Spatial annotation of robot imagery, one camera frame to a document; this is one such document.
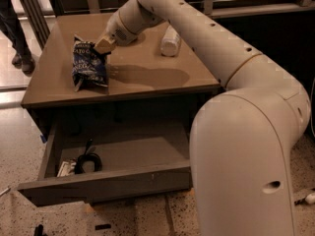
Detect person's legs and shoes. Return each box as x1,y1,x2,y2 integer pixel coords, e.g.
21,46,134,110
0,0,35,75

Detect white power strip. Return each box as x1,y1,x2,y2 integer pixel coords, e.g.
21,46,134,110
294,188,315,206

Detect small black floor object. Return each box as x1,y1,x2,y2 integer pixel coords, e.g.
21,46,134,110
33,224,43,236

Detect coiled black cable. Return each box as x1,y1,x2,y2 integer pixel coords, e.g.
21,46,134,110
74,138,103,175

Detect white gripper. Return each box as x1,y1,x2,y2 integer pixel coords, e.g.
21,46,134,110
94,11,137,54

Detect black tape on floor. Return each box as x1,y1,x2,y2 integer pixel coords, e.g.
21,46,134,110
94,224,111,230

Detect blue chip bag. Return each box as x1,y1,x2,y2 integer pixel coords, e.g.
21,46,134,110
72,35,107,91

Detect grey-brown drawer cabinet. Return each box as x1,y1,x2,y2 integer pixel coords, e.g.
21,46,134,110
21,8,223,140

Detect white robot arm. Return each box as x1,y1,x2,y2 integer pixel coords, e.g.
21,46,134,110
102,0,311,236

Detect white packet in drawer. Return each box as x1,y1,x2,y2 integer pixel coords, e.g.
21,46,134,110
57,161,76,177

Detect open grey top drawer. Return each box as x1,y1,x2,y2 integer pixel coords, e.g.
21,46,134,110
18,110,198,207

